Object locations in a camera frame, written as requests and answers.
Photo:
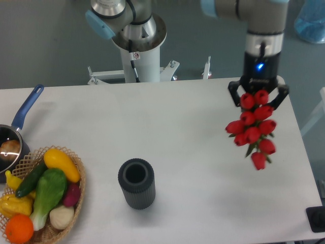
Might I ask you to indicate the yellow squash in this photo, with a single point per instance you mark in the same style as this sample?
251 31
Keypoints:
55 158

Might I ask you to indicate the blue plastic bag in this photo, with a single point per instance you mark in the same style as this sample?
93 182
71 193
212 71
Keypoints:
309 24

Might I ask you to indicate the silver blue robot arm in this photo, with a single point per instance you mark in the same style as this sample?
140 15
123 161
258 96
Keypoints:
139 33

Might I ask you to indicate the white garlic bulb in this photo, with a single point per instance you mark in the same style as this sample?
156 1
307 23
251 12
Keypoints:
61 217

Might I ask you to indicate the green cucumber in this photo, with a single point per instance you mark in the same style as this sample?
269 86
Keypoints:
31 180

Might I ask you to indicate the purple radish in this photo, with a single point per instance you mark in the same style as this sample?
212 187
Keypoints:
72 195

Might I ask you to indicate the yellow pumpkin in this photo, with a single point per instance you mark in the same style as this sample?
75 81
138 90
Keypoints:
10 205

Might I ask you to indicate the orange fruit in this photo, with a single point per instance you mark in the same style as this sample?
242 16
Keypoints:
19 229

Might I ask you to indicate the dark grey ribbed vase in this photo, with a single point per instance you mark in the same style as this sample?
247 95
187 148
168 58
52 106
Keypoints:
137 181

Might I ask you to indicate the green bok choy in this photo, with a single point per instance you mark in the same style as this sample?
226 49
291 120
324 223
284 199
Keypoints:
49 192

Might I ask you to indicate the black device at edge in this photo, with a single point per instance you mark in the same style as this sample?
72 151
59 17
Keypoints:
315 217

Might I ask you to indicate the red tulip bouquet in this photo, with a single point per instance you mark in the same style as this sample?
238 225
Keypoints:
254 128

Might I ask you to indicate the woven wicker basket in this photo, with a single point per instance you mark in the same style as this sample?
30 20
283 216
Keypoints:
49 234

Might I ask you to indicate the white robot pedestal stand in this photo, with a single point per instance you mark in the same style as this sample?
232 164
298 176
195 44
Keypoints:
138 67

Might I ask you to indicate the brown bread roll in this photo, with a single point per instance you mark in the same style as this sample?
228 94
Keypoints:
10 150

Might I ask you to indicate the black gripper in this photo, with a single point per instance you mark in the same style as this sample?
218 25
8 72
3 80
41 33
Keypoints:
260 73

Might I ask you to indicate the blue handled saucepan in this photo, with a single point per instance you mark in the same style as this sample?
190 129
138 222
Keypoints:
12 132

